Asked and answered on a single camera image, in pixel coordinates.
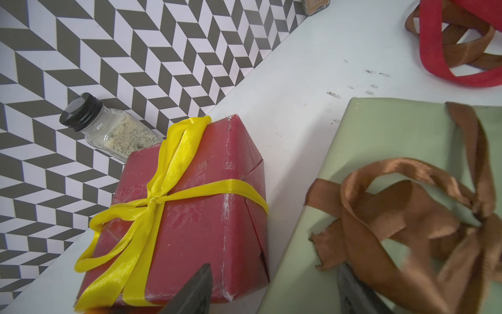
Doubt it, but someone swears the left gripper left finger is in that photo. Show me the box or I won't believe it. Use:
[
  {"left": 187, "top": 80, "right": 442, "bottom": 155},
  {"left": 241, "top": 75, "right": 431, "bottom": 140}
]
[{"left": 159, "top": 263, "right": 213, "bottom": 314}]

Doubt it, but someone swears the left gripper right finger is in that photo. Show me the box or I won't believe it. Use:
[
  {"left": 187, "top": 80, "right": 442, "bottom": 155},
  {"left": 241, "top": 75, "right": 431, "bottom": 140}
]
[{"left": 337, "top": 262, "right": 393, "bottom": 314}]

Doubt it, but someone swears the brown ribbon of purple box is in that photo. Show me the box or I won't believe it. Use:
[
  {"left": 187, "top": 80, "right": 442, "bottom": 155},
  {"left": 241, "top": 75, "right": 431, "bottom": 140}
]
[{"left": 404, "top": 0, "right": 502, "bottom": 71}]

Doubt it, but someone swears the red ribbon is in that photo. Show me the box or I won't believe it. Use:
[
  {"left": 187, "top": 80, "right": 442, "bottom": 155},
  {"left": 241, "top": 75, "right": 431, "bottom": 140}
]
[{"left": 405, "top": 1, "right": 501, "bottom": 88}]

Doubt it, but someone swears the orange gift box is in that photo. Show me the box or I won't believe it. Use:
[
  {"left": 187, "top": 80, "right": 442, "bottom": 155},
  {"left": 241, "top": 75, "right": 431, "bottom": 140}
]
[{"left": 84, "top": 306, "right": 163, "bottom": 314}]

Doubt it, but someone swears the yellow ribbon on maroon box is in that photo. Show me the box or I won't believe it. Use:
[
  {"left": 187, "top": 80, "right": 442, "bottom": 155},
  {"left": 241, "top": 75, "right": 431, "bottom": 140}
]
[{"left": 73, "top": 115, "right": 270, "bottom": 313}]

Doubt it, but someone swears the maroon gift box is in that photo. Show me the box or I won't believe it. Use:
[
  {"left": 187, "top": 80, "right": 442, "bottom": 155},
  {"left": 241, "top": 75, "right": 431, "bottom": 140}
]
[{"left": 74, "top": 114, "right": 271, "bottom": 311}]

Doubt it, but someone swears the white spice shaker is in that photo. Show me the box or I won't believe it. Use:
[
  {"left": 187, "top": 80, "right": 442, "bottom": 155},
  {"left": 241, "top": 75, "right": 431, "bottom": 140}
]
[{"left": 60, "top": 93, "right": 163, "bottom": 162}]

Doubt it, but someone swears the brown spice shaker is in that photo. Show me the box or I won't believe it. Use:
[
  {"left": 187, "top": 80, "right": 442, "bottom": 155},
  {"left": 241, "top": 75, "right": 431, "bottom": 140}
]
[{"left": 301, "top": 0, "right": 331, "bottom": 16}]

